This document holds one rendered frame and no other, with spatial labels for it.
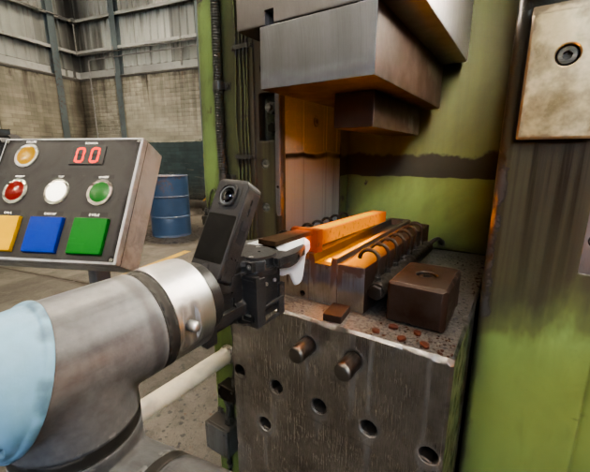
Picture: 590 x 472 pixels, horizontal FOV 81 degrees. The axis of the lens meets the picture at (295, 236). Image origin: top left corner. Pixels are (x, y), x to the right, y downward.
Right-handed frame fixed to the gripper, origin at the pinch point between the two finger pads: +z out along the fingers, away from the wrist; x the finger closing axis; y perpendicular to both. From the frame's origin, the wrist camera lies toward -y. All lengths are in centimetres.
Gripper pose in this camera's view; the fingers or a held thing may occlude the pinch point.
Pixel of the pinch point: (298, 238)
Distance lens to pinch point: 50.1
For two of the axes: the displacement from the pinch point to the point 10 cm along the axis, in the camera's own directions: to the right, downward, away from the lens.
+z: 5.5, -2.0, 8.1
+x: 8.3, 1.2, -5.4
